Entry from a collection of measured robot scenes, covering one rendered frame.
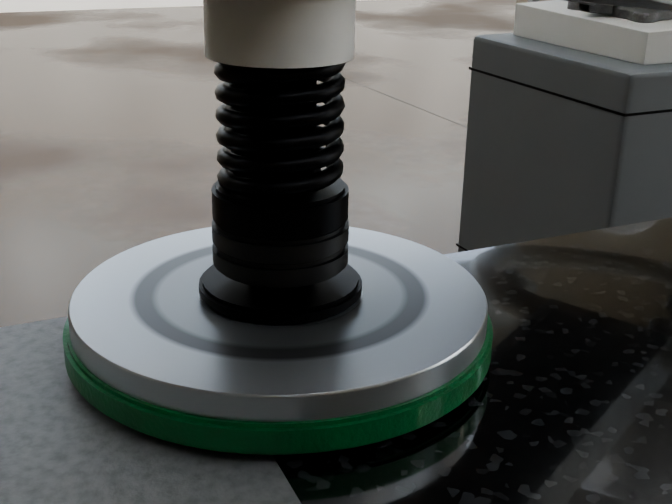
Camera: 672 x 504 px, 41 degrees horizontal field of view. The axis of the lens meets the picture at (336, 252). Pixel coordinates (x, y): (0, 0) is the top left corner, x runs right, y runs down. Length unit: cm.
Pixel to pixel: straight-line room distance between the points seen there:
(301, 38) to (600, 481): 22
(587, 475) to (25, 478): 23
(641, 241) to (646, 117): 75
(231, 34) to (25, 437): 20
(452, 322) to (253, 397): 12
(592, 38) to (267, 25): 116
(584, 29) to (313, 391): 122
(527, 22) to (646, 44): 28
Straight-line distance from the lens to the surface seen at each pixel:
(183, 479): 39
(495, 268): 60
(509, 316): 53
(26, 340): 51
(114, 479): 39
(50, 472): 40
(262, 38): 40
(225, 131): 43
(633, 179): 143
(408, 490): 38
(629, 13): 154
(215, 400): 38
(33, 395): 46
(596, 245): 65
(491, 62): 163
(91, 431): 42
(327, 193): 44
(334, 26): 41
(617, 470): 41
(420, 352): 41
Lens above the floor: 103
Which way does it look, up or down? 22 degrees down
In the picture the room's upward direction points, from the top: 1 degrees clockwise
